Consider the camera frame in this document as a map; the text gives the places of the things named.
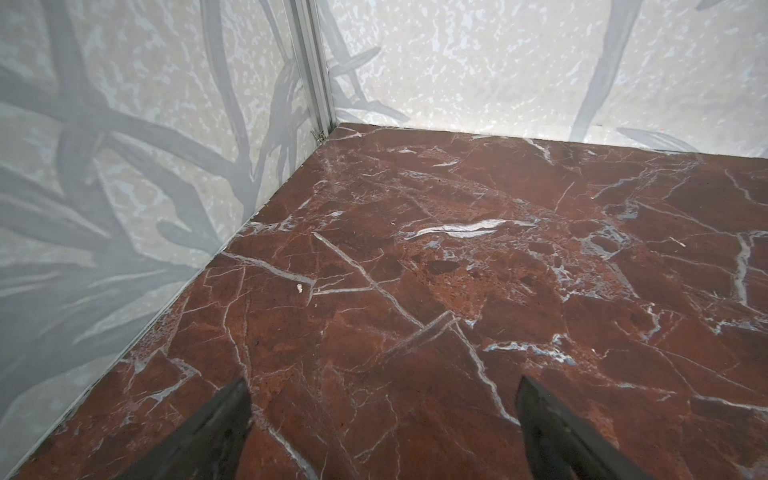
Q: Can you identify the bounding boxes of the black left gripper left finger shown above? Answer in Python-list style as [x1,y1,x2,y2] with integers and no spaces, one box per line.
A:
[118,378,252,479]

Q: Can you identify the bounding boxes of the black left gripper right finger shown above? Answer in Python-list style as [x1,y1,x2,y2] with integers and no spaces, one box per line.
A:
[515,376,651,480]

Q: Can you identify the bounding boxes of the aluminium frame corner post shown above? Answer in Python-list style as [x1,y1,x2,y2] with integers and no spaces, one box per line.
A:
[284,0,337,143]

